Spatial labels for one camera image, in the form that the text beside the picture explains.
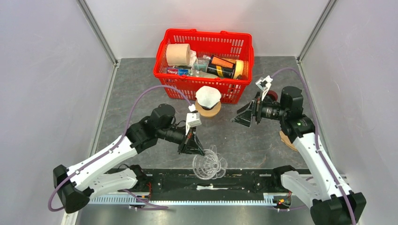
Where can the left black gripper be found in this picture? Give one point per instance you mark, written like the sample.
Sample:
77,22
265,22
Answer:
192,145

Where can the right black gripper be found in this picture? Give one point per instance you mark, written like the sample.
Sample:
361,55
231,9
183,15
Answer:
245,119

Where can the clear glass dripper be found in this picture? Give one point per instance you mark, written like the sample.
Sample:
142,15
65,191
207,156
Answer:
211,166

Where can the round wooden dripper holder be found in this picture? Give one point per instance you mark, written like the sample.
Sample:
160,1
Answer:
208,113

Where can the white paper coffee filter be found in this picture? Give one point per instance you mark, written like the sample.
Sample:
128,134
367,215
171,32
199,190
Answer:
208,97

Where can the brown paper coffee filter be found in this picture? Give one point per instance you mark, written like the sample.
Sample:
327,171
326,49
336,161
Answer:
286,141

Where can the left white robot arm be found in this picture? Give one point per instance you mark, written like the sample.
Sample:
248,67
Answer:
76,185

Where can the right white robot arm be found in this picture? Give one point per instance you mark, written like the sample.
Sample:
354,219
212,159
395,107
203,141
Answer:
331,200

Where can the glass beaker carafe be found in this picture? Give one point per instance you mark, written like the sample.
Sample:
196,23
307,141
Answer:
208,121

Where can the dark red black cup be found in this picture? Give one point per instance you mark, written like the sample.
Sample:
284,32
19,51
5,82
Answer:
272,95

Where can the black orange can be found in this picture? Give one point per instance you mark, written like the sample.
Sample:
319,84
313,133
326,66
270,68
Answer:
220,67

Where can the clear plastic bottle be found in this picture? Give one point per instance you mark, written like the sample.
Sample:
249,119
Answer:
200,65

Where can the blue red small box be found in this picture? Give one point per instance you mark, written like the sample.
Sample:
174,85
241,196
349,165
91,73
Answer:
179,70

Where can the red plastic shopping basket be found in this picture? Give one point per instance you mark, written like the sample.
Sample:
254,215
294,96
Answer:
224,44

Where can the beige paper towel roll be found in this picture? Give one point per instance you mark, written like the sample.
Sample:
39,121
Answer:
178,54

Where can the white slotted cable duct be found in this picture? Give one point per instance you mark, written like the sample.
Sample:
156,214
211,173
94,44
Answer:
266,199

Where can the right aluminium frame post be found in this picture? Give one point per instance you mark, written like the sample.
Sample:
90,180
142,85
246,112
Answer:
316,29

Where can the aluminium frame post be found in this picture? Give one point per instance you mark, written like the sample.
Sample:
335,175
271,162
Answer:
97,31
316,29

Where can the left aluminium frame post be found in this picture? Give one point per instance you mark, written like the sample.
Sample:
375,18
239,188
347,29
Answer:
97,31

